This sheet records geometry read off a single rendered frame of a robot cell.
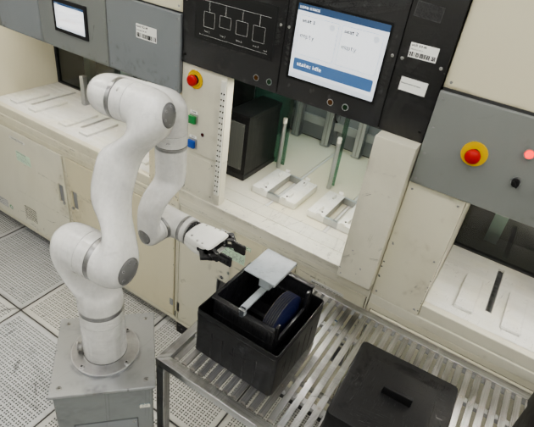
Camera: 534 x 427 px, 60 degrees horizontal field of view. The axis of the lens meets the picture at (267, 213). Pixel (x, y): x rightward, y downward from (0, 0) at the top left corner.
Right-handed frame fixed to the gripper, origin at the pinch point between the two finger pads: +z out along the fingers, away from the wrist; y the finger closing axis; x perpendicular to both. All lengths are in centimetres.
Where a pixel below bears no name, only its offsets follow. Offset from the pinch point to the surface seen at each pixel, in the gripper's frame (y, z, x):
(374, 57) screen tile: -39, 13, 54
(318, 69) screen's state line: -38, -2, 46
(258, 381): 13.3, 21.5, -25.9
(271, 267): 0.2, 12.8, 2.7
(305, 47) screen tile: -38, -8, 51
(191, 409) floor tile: -10, -19, -106
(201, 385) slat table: 22.1, 8.2, -29.8
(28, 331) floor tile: 7, -110, -106
